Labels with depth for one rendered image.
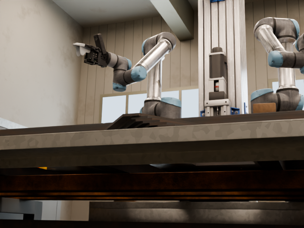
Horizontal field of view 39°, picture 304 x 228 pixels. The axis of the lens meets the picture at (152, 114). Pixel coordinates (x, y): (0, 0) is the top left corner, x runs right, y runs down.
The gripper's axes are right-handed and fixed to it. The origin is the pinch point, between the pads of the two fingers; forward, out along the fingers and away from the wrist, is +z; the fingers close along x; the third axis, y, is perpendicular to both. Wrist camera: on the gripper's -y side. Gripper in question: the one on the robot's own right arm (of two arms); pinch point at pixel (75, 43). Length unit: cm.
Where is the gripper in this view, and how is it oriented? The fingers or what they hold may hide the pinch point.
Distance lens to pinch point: 223.7
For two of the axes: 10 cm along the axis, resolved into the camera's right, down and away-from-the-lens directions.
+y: -1.2, 9.8, -1.6
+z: -7.2, -1.9, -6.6
